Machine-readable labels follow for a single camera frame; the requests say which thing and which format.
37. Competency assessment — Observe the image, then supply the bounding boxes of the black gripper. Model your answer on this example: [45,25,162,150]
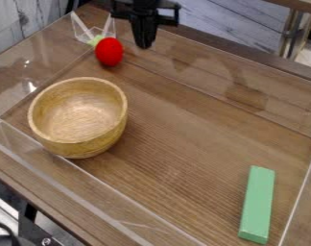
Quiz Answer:
[111,0,182,49]

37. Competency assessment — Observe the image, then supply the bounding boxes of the red felt strawberry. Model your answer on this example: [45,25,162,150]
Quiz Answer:
[89,36,123,66]

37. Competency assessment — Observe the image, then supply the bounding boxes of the wooden bowl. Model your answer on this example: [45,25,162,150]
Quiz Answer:
[28,77,127,159]

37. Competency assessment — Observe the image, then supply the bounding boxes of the metal table leg background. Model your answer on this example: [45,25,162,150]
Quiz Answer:
[279,10,311,61]

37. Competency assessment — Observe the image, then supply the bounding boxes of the green rectangular block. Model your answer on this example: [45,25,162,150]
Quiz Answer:
[238,166,275,244]

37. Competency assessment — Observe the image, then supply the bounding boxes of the clear acrylic corner bracket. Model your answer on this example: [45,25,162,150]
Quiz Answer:
[70,12,117,47]

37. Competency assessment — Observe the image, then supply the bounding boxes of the clear acrylic tray wall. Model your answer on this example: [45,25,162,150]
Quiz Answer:
[0,119,206,246]

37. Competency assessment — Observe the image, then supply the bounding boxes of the black cable lower left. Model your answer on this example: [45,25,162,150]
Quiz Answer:
[0,221,25,246]

